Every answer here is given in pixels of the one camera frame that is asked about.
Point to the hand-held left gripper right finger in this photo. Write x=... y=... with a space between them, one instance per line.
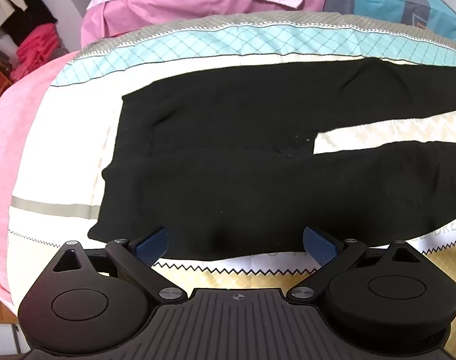
x=319 y=247

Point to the black pants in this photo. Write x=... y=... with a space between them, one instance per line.
x=250 y=165

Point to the pink blanket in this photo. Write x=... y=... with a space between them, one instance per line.
x=14 y=150

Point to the red clothes pile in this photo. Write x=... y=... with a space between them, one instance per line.
x=38 y=47

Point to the patterned beige and teal bedspread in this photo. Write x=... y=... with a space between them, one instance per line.
x=228 y=45

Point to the pink floral pillow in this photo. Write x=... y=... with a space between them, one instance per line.
x=198 y=3

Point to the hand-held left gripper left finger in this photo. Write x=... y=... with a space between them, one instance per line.
x=151 y=246

